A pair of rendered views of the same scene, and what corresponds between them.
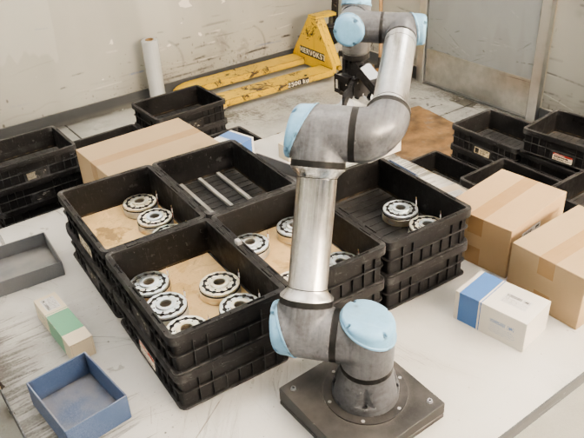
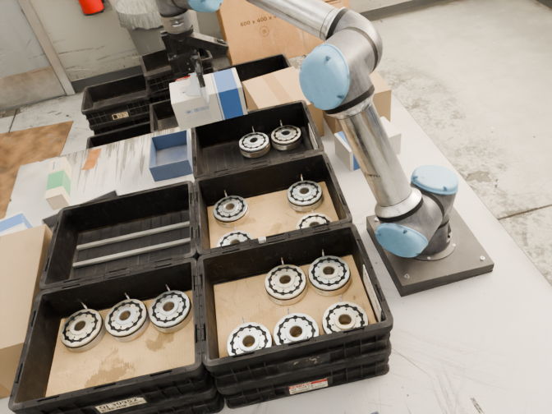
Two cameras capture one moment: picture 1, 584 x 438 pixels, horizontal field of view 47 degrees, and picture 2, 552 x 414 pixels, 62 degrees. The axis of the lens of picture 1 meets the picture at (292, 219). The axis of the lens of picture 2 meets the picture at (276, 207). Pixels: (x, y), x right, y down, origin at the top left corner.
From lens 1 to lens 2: 1.28 m
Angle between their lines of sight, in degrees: 47
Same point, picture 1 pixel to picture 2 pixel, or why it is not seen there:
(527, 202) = (292, 84)
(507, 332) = not seen: hidden behind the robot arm
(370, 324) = (445, 177)
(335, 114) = (352, 39)
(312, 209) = (381, 130)
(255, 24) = not seen: outside the picture
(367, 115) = (365, 26)
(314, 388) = (411, 264)
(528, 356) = (405, 152)
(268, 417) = (414, 309)
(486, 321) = not seen: hidden behind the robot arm
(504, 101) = (40, 93)
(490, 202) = (279, 98)
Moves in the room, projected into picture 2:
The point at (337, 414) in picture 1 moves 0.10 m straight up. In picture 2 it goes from (443, 257) to (448, 232)
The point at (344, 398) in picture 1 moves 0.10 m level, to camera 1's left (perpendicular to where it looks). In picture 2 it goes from (439, 244) to (433, 273)
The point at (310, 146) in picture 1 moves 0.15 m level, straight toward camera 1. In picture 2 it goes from (361, 78) to (437, 85)
